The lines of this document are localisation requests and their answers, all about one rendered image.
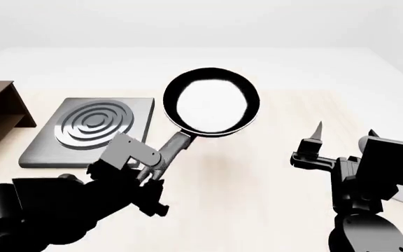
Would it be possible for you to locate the grey electric hot plate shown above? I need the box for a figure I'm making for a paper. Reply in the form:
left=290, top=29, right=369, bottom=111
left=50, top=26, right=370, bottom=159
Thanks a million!
left=18, top=97, right=155, bottom=169

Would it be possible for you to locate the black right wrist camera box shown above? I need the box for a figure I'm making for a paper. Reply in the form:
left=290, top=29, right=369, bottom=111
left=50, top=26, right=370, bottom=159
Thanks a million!
left=356, top=136, right=403, bottom=185

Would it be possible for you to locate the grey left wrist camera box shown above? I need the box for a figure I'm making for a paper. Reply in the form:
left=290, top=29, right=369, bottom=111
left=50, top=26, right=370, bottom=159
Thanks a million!
left=101, top=132, right=161, bottom=171

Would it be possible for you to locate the black frying pan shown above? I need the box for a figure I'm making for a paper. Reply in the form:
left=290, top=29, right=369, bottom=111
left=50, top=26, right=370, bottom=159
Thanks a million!
left=139, top=67, right=261, bottom=182

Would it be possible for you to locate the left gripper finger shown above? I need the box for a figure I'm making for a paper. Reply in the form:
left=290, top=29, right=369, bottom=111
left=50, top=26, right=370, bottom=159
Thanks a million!
left=136, top=167, right=153, bottom=188
left=151, top=162, right=169, bottom=185

